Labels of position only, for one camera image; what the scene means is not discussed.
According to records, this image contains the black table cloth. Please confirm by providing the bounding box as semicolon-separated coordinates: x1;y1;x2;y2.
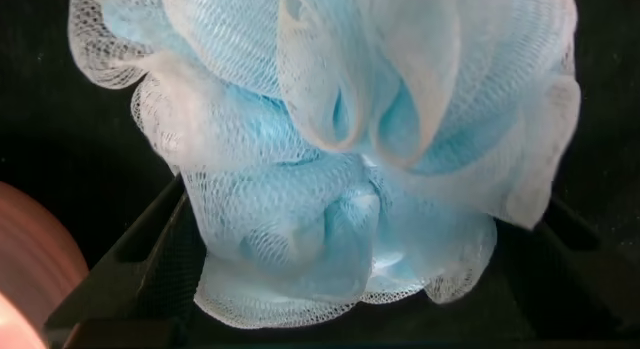
0;0;640;349

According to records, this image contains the pink bowl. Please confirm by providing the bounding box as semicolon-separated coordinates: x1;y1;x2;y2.
0;181;91;349

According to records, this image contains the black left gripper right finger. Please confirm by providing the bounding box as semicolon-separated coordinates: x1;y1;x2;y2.
492;193;640;340

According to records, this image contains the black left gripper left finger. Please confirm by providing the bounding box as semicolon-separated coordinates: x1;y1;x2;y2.
43;172;207;349

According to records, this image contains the light blue bath pouf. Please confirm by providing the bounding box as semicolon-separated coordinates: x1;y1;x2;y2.
67;0;583;330

